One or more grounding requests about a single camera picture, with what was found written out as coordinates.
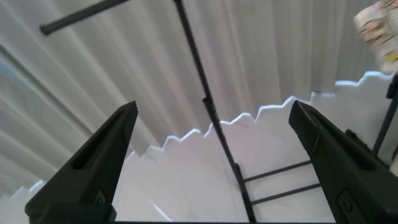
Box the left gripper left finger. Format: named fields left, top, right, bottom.
left=24, top=100, right=139, bottom=224

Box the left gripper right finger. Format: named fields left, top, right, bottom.
left=287, top=100, right=398, bottom=224

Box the cream printed garment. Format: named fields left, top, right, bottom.
left=353, top=0, right=398, bottom=75

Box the black clothes rack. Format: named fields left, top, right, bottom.
left=39, top=0, right=398, bottom=223

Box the white curtain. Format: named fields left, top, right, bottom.
left=0, top=0, right=383, bottom=197

